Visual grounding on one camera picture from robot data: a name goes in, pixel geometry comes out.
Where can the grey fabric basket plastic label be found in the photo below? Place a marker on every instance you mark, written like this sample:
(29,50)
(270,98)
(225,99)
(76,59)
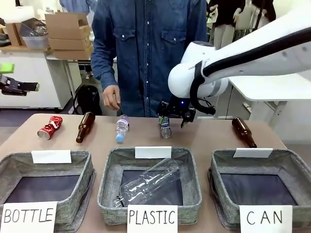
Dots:
(109,170)

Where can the flat cardboard box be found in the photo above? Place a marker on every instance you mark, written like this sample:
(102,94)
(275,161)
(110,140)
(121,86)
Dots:
(69,43)
(73,54)

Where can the person's right hand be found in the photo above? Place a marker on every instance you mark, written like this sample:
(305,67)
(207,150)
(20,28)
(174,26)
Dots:
(110,97)

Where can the white paper sign CAN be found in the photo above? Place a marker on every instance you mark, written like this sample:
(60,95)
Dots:
(264,217)

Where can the grey fabric basket bottle label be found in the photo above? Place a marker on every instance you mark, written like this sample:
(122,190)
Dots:
(82,170)

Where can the small cardboard box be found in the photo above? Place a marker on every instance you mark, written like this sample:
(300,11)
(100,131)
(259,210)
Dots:
(13,34)

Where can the background person blue shirt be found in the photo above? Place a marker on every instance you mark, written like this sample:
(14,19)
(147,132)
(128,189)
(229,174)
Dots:
(77,6)

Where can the white cabinet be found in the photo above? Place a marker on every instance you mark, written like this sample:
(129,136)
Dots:
(36,70)

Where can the blank white card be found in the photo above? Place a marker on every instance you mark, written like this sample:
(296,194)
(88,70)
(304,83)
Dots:
(153,152)
(252,153)
(51,156)

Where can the person's right forearm denim sleeve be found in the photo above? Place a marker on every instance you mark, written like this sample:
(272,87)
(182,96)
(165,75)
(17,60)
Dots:
(108,75)

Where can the crushed red can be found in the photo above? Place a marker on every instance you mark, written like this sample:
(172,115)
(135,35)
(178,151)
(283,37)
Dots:
(49,127)

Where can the brown glass bottle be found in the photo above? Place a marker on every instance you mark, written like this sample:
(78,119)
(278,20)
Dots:
(241,129)
(85,126)

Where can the grey fabric basket can label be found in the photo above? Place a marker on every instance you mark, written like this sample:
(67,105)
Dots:
(291,165)

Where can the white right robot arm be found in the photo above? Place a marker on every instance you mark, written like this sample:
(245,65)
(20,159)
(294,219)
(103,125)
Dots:
(182,80)

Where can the black backpack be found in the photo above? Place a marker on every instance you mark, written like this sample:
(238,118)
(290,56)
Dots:
(87,99)

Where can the small plastic bottle blue cap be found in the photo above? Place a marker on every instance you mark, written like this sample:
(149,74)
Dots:
(122,127)

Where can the white paper sign PLASTIC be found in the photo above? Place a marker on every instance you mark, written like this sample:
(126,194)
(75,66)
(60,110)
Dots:
(152,217)

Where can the crushed grey green can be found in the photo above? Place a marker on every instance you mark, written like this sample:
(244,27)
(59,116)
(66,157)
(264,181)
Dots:
(166,131)

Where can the large clear plastic bottle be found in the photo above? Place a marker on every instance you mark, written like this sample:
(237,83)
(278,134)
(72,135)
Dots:
(150,182)

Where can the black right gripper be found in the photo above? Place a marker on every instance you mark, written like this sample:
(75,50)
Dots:
(176,108)

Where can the white paper sign BOTTLE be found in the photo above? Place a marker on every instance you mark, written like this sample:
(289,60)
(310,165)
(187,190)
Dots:
(29,216)

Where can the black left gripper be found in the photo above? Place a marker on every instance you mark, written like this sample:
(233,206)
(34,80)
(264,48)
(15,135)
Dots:
(8,83)

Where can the person in denim shirt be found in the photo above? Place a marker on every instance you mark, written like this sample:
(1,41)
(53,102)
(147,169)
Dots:
(145,48)

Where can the open cardboard box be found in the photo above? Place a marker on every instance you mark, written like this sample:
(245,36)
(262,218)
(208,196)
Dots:
(66,25)

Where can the clear plastic storage bin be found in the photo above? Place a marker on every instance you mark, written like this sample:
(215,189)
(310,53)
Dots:
(35,36)

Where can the white desk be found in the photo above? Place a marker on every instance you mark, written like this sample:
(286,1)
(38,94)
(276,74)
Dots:
(267,87)

